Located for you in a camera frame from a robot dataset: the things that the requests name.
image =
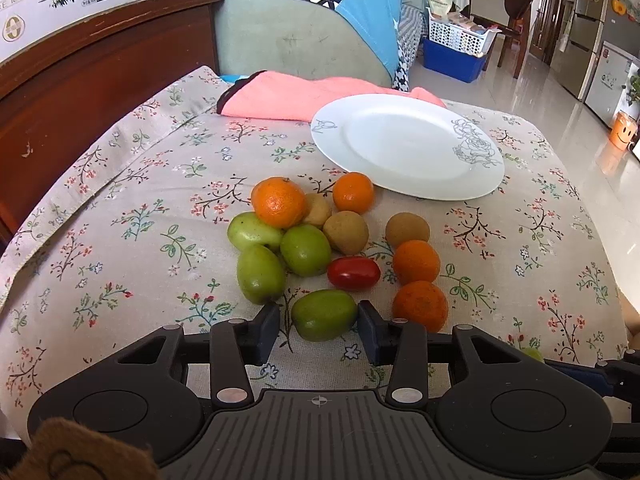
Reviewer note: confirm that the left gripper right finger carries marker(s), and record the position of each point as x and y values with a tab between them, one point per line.
400	344

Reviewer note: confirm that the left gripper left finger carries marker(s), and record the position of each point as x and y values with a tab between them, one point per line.
233	345

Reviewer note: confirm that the green fruit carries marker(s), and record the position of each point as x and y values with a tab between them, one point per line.
324	315
306	250
247	229
260	275

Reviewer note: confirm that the green fruit bottom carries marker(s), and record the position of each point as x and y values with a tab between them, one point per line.
324	315

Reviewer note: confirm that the red cherry tomato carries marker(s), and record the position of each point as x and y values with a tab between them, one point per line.
353	274

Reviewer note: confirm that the brown kiwi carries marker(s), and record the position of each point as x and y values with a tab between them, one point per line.
405	226
347	232

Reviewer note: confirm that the large orange top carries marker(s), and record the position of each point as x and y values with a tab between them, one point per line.
279	202

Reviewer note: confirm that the small orange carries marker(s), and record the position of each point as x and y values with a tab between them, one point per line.
354	192

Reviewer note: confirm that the brown kiwi hidden small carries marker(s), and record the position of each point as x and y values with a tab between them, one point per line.
318	210

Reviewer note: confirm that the floral tablecloth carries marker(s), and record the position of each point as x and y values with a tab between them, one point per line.
134	236

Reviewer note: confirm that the white ceramic plate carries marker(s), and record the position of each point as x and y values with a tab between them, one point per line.
409	146

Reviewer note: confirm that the brown knitted sleeve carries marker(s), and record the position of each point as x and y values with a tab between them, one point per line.
61	449

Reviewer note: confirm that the pink folded towel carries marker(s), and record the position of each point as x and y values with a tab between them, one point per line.
278	96

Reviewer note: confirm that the orange smiley bucket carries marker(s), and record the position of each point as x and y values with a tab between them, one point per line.
623	130

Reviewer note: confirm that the blue plastic bin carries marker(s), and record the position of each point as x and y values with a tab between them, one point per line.
452	63

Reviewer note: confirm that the dark wooden cabinet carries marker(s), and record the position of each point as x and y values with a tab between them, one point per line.
60	95

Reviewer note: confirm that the white plastic basket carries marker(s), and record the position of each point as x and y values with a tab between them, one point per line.
463	35

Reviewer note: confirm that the houndstooth sofa cover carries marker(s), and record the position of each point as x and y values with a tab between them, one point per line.
410	32

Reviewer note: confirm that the silver refrigerator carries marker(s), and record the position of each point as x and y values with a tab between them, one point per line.
598	54

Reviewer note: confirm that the dark wooden chair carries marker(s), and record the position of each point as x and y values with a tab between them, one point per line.
517	30

